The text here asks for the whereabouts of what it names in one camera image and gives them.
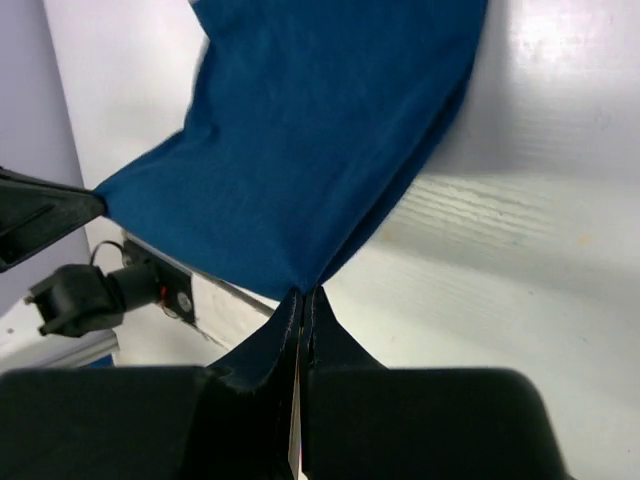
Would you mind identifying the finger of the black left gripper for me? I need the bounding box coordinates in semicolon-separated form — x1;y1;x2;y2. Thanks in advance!
1;169;107;272

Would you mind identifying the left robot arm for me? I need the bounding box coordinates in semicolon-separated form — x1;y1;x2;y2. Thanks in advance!
1;169;161;338

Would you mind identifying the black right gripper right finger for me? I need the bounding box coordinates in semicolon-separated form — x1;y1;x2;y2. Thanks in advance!
300;288;567;479

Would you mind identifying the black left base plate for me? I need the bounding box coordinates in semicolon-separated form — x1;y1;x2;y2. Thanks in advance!
123;237;196;326

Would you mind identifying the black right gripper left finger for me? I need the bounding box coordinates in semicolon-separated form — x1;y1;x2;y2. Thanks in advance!
1;291;303;479

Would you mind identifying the blue printed t shirt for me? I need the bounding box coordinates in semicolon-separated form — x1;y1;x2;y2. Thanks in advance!
97;1;487;300

